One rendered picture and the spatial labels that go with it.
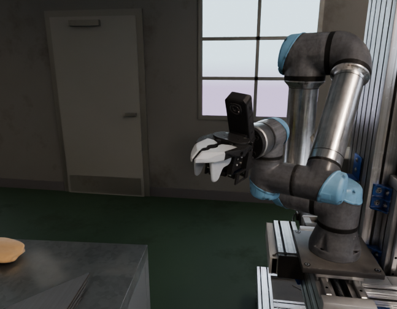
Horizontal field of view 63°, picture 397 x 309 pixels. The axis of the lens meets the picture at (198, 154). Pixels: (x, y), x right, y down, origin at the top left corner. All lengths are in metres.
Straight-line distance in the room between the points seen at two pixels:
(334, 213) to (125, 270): 0.61
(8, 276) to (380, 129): 1.17
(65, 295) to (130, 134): 3.17
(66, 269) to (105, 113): 3.12
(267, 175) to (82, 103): 3.50
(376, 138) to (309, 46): 0.39
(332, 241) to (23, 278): 0.86
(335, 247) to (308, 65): 0.53
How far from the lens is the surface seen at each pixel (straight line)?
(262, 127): 0.71
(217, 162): 0.55
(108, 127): 4.02
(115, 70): 3.90
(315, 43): 0.97
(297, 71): 0.97
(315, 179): 0.74
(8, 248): 1.11
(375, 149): 1.19
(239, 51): 3.63
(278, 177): 0.76
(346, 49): 0.94
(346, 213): 1.02
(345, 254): 1.07
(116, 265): 0.99
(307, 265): 1.04
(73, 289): 0.90
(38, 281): 1.00
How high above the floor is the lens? 1.60
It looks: 16 degrees down
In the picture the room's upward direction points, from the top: straight up
